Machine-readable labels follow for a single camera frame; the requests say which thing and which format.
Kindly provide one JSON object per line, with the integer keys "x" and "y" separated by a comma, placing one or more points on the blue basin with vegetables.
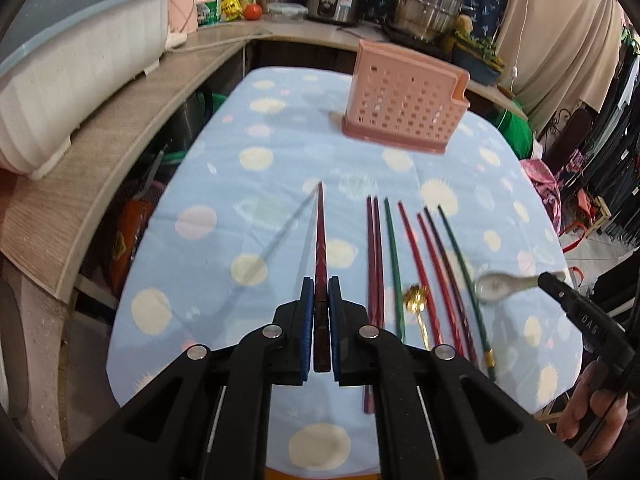
{"x": 478, "y": 57}

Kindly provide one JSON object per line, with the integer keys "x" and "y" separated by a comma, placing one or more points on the blue polka dot tablecloth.
{"x": 232, "y": 236}

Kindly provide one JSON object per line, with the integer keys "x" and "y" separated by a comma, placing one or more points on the maroon chopstick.
{"x": 372, "y": 294}
{"x": 379, "y": 274}

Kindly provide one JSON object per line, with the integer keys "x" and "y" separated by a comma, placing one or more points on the pink perforated utensil holder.
{"x": 405, "y": 99}

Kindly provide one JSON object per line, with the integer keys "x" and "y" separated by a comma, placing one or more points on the person's right hand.
{"x": 604, "y": 404}

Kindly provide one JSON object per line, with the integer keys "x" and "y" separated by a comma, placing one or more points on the white ceramic spoon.
{"x": 493, "y": 287}

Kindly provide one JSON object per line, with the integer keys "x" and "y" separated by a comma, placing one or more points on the dark patterned chopstick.
{"x": 454, "y": 291}

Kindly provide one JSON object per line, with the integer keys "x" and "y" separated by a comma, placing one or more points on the red tomato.
{"x": 252, "y": 12}

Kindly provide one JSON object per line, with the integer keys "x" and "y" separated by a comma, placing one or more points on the dark red chopstick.
{"x": 322, "y": 352}

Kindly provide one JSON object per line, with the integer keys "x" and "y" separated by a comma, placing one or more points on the green chopstick gold band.
{"x": 489, "y": 356}

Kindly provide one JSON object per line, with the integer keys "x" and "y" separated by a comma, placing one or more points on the pink floral cloth bag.
{"x": 544, "y": 183}

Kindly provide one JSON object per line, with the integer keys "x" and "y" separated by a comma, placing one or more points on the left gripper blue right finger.
{"x": 335, "y": 312}

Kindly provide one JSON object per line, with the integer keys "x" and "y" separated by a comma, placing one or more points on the beige curtain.
{"x": 559, "y": 54}

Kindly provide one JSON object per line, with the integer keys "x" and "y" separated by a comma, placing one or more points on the gold flower spoon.
{"x": 415, "y": 303}

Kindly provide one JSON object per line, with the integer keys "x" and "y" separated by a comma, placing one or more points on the clear food container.
{"x": 279, "y": 11}

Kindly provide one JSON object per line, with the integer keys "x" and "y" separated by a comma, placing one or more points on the stainless steel steamer pot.
{"x": 426, "y": 20}

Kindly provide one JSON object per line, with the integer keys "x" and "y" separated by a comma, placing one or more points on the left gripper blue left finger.
{"x": 306, "y": 308}

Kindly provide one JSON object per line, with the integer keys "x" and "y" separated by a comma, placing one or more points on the green bag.
{"x": 515, "y": 130}

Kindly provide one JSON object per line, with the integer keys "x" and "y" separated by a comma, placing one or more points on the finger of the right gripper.
{"x": 605, "y": 338}

